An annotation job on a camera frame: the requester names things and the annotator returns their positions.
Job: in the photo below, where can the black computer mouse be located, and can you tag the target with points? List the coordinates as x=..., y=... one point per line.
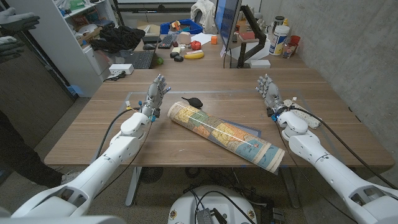
x=149, y=46

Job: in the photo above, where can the white sneaker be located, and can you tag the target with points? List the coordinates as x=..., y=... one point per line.
x=71, y=177

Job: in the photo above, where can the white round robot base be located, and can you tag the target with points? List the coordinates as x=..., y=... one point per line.
x=186, y=208

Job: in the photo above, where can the white jacket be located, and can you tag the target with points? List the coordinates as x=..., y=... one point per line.
x=203, y=12

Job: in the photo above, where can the person's leg black trousers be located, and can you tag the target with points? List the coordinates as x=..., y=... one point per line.
x=18, y=149

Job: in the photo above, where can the rolled colourful map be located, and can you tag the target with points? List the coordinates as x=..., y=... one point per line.
x=224, y=133

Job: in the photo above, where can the black power plug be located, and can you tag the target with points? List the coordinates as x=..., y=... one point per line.
x=119, y=75

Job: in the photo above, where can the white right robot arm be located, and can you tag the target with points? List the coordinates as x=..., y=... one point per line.
x=311, y=146

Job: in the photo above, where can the black round fan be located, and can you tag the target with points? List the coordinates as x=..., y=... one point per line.
x=151, y=175

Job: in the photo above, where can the yellow banana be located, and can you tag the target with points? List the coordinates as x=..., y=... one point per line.
x=194, y=55

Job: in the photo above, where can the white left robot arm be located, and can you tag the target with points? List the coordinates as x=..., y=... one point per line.
x=124, y=146

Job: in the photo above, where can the white power strip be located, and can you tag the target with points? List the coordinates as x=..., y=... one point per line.
x=121, y=69

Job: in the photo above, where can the black laptop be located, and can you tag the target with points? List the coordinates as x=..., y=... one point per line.
x=141, y=59

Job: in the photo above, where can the black oval pebble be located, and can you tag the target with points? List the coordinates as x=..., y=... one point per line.
x=174, y=54
x=178, y=58

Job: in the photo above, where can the orange cube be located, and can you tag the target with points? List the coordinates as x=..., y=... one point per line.
x=214, y=40

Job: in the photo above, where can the computer monitor blue screen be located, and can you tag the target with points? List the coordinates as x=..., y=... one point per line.
x=227, y=18

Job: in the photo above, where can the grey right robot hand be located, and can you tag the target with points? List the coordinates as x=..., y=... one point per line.
x=272, y=95

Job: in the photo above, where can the black keyboard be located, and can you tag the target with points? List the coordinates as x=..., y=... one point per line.
x=166, y=41

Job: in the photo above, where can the white wipes canister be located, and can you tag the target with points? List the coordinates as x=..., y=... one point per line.
x=278, y=40

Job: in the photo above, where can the beige cup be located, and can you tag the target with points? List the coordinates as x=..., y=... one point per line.
x=185, y=38

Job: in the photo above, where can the cream block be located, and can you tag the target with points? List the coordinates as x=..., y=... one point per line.
x=176, y=50

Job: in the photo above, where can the white paper sheet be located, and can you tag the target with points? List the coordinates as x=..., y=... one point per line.
x=202, y=38

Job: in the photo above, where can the grey metal table leg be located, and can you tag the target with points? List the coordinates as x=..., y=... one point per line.
x=133, y=186
x=289, y=186

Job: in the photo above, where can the dark wood cabinet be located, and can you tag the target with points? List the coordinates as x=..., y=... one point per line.
x=31, y=93

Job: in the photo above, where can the black rubber air blower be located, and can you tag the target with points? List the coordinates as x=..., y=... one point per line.
x=196, y=102

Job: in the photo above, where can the person's gloved hand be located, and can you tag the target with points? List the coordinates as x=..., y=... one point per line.
x=9, y=48
x=15, y=21

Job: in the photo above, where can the green ball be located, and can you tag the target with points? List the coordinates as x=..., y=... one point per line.
x=160, y=61

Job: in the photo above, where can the black crumpled clothing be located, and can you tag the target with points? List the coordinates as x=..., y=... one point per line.
x=121, y=37

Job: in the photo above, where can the white flat box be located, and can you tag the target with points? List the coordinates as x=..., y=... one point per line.
x=259, y=63

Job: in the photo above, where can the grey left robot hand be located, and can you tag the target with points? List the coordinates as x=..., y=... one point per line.
x=154, y=98

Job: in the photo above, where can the red cup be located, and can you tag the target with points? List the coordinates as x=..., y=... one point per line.
x=295, y=40

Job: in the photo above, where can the white shelf unit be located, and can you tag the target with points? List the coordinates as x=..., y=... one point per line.
x=62, y=46

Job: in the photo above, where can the blue plastic bin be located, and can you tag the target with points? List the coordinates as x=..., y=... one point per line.
x=194, y=28

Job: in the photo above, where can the clear glass jar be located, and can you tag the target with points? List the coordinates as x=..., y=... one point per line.
x=288, y=50

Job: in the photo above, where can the white speckled pen bag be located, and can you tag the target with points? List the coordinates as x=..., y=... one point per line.
x=313, y=122

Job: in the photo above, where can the red book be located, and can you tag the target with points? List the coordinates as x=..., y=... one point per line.
x=247, y=35

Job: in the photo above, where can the red crumpled object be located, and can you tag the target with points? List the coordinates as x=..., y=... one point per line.
x=196, y=45

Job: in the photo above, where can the dark lidded bottle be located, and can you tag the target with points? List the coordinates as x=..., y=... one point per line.
x=279, y=21

